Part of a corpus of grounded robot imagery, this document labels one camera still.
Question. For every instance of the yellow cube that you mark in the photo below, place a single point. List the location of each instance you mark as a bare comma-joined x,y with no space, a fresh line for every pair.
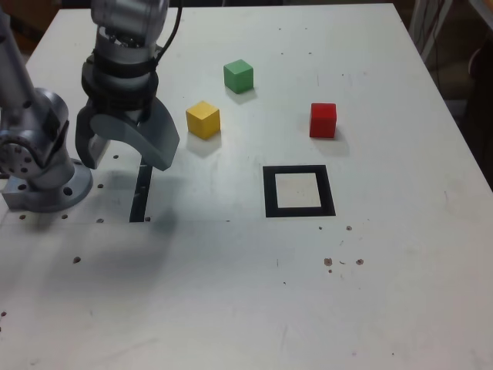
202,121

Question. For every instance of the green cube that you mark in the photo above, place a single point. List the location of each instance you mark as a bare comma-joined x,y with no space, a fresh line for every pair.
238,77

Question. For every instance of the black tape strip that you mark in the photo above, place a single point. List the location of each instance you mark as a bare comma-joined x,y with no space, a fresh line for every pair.
139,200

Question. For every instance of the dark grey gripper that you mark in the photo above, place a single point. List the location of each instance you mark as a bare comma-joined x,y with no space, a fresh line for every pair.
139,115

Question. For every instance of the white metal frame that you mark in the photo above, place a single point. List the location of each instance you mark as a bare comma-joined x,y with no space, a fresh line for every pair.
416,19

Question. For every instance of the black tape square outline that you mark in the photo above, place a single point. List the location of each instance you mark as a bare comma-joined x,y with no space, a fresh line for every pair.
269,192

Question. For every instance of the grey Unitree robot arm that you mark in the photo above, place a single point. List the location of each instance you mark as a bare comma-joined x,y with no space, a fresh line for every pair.
38,112

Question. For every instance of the red cube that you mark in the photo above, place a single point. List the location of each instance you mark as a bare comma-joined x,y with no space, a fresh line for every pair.
322,121

